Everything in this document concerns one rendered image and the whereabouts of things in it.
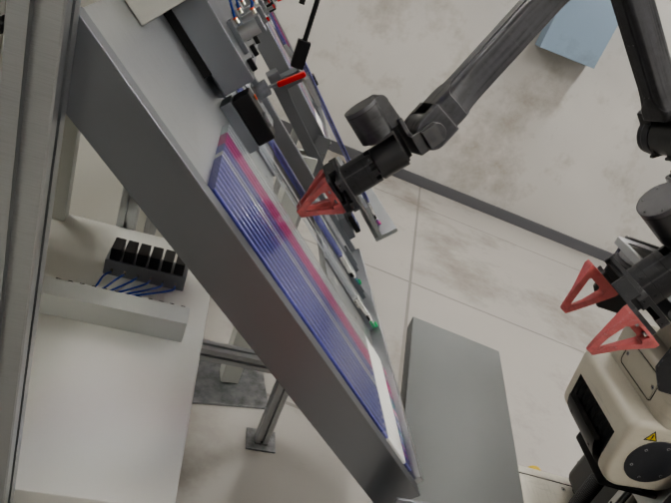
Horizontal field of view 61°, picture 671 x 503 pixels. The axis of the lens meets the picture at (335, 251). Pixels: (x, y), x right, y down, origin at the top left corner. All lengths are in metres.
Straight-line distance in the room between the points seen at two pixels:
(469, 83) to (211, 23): 0.42
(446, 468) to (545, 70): 3.60
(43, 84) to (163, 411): 0.59
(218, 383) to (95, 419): 1.03
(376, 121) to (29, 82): 0.54
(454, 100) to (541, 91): 3.48
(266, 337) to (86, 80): 0.31
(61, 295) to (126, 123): 0.58
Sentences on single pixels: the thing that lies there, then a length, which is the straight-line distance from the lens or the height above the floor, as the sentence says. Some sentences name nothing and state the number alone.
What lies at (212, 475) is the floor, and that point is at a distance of 1.71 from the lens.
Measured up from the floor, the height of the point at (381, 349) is 0.73.
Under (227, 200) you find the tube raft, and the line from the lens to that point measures 0.60.
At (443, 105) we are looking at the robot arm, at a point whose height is 1.17.
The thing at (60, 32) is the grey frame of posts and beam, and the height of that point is 1.19.
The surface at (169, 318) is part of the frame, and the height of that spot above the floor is 0.67.
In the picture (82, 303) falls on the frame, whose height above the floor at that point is 0.66.
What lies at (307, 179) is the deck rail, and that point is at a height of 0.87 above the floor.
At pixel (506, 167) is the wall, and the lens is 4.52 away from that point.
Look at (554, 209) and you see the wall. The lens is 4.68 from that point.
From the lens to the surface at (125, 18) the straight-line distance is 0.68.
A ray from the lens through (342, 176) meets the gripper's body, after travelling 0.94.
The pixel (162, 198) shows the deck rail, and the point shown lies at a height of 1.06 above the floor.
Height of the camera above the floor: 1.31
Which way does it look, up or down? 26 degrees down
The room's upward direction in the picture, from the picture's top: 22 degrees clockwise
